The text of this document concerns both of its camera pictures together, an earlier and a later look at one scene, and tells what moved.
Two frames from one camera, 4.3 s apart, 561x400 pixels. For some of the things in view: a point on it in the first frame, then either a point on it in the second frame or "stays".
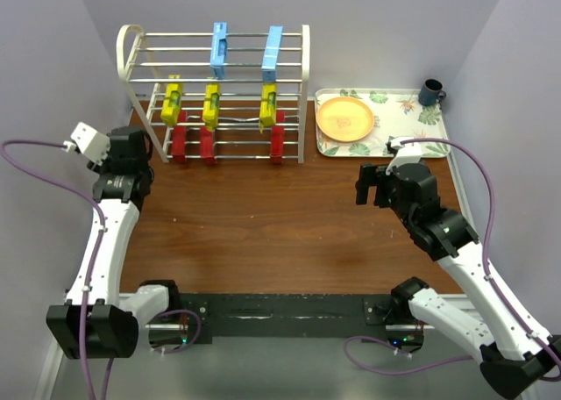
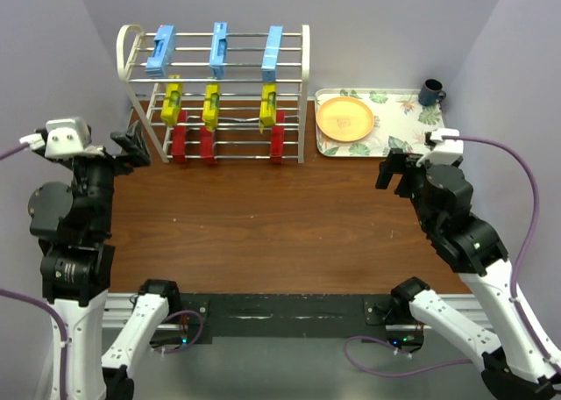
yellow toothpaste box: (268, 107) stays
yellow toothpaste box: (211, 110) stays
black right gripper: (372, 175) to (397, 162)
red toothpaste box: (179, 139) stays
